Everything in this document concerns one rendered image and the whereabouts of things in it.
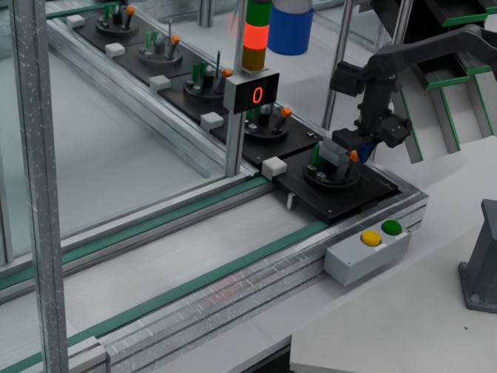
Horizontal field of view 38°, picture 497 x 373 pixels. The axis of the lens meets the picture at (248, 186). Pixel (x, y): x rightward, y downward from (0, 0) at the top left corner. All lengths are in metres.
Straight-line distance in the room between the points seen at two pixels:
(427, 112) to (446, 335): 0.62
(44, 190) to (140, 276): 0.58
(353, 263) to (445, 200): 0.52
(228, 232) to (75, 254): 0.35
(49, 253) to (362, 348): 0.73
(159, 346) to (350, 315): 0.43
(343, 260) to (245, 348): 0.28
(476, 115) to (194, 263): 0.92
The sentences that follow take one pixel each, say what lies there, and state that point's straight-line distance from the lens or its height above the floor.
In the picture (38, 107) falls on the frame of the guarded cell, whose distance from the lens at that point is 0.89.
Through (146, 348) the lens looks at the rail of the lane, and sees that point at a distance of 1.34.
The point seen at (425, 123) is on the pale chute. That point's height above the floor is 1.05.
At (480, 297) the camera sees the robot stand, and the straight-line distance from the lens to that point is 1.66.
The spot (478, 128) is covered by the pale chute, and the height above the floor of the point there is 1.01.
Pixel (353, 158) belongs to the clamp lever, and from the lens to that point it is 1.66.
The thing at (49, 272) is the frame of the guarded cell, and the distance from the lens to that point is 1.03.
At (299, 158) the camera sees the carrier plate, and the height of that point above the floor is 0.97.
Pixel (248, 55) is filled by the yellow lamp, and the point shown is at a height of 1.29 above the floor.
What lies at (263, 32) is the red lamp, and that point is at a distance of 1.50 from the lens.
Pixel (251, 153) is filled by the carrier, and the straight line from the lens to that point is 1.79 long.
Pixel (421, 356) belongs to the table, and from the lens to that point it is 1.52.
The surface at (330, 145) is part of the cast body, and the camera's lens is 1.68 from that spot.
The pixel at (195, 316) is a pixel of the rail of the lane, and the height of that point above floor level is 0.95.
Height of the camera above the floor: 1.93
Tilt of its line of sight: 35 degrees down
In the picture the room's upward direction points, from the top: 7 degrees clockwise
